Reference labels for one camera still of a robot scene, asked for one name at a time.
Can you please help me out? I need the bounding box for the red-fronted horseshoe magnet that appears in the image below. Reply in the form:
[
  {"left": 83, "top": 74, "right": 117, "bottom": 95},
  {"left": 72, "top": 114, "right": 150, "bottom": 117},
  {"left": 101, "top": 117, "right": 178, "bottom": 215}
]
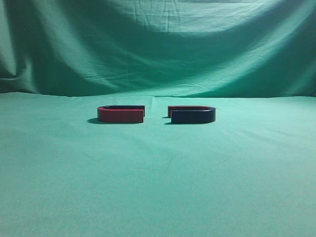
[{"left": 97, "top": 105, "right": 145, "bottom": 123}]

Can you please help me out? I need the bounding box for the right blue-fronted horseshoe magnet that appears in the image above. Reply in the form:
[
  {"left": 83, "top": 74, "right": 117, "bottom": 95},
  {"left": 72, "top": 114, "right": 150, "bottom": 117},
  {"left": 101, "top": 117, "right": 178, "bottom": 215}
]
[{"left": 167, "top": 106, "right": 216, "bottom": 123}]

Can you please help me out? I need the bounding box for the green cloth backdrop and cover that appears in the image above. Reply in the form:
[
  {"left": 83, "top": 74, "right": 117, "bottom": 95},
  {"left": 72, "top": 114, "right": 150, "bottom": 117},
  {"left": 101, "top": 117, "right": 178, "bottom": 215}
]
[{"left": 0, "top": 0, "right": 316, "bottom": 237}]

